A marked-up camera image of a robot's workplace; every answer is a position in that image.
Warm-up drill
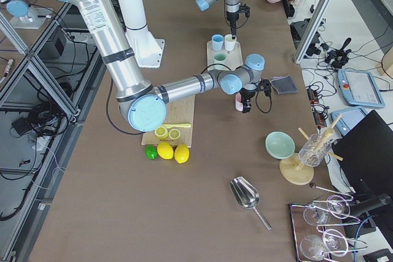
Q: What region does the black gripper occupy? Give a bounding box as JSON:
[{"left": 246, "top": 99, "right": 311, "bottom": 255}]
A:
[
  {"left": 225, "top": 2, "right": 250, "bottom": 40},
  {"left": 239, "top": 79, "right": 271, "bottom": 114}
]

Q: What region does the pink cup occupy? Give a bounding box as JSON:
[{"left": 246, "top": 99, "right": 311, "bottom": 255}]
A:
[{"left": 235, "top": 93, "right": 243, "bottom": 112}]

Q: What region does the cream white cup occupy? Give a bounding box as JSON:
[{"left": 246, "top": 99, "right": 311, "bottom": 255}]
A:
[{"left": 224, "top": 34, "right": 237, "bottom": 52}]

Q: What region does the light blue cup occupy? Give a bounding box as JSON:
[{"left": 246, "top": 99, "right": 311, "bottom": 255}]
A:
[{"left": 211, "top": 34, "right": 224, "bottom": 52}]

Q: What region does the green cup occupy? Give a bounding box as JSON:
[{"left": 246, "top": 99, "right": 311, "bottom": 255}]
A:
[{"left": 213, "top": 53, "right": 227, "bottom": 70}]

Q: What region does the cream rabbit tray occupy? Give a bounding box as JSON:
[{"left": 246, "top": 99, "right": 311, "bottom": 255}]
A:
[{"left": 206, "top": 40, "right": 243, "bottom": 71}]

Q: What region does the mirror glass tray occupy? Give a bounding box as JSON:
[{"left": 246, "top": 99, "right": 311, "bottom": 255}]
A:
[{"left": 289, "top": 203, "right": 368, "bottom": 261}]

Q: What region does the grey folded cloth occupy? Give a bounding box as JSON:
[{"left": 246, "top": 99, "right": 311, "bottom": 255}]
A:
[{"left": 270, "top": 75, "right": 298, "bottom": 95}]

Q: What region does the green bowl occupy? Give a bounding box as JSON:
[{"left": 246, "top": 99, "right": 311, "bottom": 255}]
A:
[{"left": 265, "top": 131, "right": 295, "bottom": 160}]

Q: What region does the wooden cutting board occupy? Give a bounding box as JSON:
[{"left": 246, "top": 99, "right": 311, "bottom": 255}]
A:
[{"left": 141, "top": 94, "right": 197, "bottom": 148}]

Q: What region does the yellow plastic knife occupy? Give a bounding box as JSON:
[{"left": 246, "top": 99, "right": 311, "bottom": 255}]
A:
[{"left": 162, "top": 123, "right": 192, "bottom": 128}]

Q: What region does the wooden cup stand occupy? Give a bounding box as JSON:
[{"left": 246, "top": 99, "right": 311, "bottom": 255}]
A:
[{"left": 279, "top": 115, "right": 343, "bottom": 185}]

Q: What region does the whole lemon outer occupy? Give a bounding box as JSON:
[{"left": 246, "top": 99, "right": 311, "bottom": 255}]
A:
[{"left": 174, "top": 144, "right": 190, "bottom": 164}]

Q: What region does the whole lemon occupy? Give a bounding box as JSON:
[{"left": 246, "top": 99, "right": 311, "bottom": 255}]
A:
[
  {"left": 174, "top": 144, "right": 190, "bottom": 164},
  {"left": 157, "top": 141, "right": 174, "bottom": 160}
]

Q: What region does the clear glass mug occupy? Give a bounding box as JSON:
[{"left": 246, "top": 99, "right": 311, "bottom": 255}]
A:
[{"left": 298, "top": 134, "right": 333, "bottom": 167}]

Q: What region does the metal ice scoop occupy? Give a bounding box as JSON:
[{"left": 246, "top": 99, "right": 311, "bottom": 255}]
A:
[{"left": 230, "top": 176, "right": 272, "bottom": 230}]

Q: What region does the lemon slice near knife tip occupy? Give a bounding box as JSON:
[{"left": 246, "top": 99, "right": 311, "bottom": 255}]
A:
[{"left": 154, "top": 126, "right": 169, "bottom": 140}]

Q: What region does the whole lemon middle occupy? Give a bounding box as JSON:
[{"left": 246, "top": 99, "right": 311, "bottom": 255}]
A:
[{"left": 157, "top": 141, "right": 174, "bottom": 160}]

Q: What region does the green lime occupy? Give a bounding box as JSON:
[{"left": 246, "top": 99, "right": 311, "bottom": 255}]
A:
[{"left": 144, "top": 145, "right": 158, "bottom": 160}]

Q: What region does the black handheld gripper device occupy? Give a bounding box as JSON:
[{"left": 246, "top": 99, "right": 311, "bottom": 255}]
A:
[{"left": 325, "top": 37, "right": 352, "bottom": 70}]

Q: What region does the blue teach pendant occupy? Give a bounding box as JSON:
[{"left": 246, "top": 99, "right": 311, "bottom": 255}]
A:
[
  {"left": 337, "top": 69, "right": 386, "bottom": 109},
  {"left": 330, "top": 106, "right": 368, "bottom": 136}
]

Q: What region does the black laptop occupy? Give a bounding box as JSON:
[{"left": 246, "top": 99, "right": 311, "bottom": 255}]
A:
[{"left": 332, "top": 110, "right": 392, "bottom": 207}]

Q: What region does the wine glass upper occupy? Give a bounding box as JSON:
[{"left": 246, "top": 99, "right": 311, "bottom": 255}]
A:
[{"left": 303, "top": 195, "right": 350, "bottom": 226}]

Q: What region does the wine glass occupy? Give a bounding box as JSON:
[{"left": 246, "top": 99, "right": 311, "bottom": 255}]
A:
[
  {"left": 303, "top": 195, "right": 350, "bottom": 226},
  {"left": 300, "top": 229, "right": 349, "bottom": 261}
]

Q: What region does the wine glass lower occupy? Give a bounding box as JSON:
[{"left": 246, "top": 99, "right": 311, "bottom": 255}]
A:
[{"left": 300, "top": 229, "right": 349, "bottom": 261}]

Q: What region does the lemon slice near handle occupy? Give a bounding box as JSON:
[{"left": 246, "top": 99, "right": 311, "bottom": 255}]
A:
[{"left": 168, "top": 128, "right": 181, "bottom": 141}]

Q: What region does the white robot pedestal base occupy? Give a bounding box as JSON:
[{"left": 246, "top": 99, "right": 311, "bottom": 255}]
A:
[{"left": 118, "top": 0, "right": 165, "bottom": 69}]

